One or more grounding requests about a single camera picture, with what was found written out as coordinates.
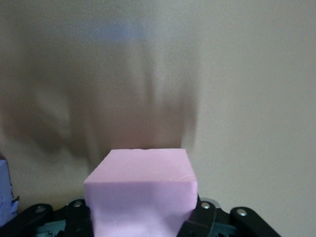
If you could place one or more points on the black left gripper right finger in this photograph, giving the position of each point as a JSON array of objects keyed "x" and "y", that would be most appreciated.
[{"x": 205, "y": 219}]

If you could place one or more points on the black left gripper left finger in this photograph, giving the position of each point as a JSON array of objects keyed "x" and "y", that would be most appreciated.
[{"x": 74, "y": 219}]

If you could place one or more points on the pink foam cube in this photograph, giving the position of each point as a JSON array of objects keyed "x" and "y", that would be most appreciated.
[{"x": 140, "y": 185}]

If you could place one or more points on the purple foam cube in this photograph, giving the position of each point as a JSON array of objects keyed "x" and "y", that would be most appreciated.
[{"x": 5, "y": 187}]

